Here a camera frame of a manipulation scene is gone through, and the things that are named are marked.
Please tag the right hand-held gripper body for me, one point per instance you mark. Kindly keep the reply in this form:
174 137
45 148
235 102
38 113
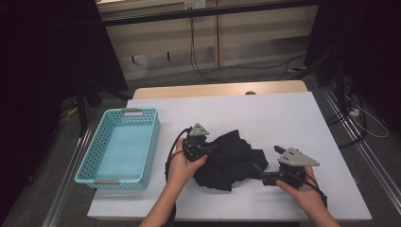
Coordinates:
293 170

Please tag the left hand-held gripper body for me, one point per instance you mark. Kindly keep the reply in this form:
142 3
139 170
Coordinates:
197 148

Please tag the black pants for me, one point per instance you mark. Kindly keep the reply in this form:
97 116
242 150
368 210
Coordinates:
230 160

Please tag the light blue perforated basket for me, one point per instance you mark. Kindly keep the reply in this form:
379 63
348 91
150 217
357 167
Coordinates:
123 148

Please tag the person's left hand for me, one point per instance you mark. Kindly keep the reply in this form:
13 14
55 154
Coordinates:
183 167

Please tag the person's right hand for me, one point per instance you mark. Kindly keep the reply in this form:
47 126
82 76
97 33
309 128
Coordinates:
302 195

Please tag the white table sheet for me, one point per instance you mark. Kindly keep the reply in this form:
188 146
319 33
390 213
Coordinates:
268 110

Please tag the wooden table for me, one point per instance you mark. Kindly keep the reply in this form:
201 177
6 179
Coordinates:
205 89

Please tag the brown table grommet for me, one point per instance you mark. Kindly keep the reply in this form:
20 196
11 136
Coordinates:
250 93

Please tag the black stand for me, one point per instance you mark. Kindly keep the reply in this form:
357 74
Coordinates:
339 78
82 107

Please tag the small black hook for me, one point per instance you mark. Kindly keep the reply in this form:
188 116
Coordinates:
133 59
168 56

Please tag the black curtain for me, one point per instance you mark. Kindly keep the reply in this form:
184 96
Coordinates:
362 47
38 78

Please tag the long beige desk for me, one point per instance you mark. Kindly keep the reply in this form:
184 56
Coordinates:
205 12

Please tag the metal floor rail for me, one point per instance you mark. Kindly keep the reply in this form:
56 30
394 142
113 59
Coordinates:
372 157
66 176

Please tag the white wall socket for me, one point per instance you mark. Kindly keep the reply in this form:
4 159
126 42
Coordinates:
195 4

